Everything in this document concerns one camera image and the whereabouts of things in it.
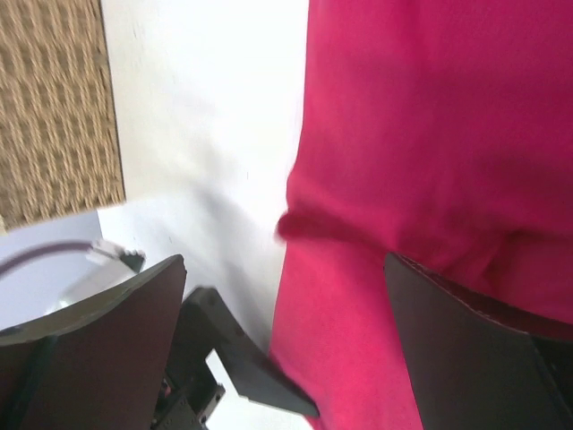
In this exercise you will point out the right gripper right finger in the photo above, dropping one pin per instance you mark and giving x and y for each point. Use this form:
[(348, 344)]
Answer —
[(475, 362)]

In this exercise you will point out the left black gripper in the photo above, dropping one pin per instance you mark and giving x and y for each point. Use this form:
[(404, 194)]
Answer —
[(189, 392)]

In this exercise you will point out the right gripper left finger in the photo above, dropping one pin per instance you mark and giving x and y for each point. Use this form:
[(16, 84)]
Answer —
[(97, 364)]

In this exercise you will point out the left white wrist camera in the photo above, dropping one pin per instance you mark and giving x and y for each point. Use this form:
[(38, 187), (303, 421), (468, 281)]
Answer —
[(102, 251)]

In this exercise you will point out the pink t shirt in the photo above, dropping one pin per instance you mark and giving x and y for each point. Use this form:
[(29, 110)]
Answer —
[(439, 130)]

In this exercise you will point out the wicker basket with liner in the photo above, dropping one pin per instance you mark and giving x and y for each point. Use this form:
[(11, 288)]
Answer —
[(59, 147)]

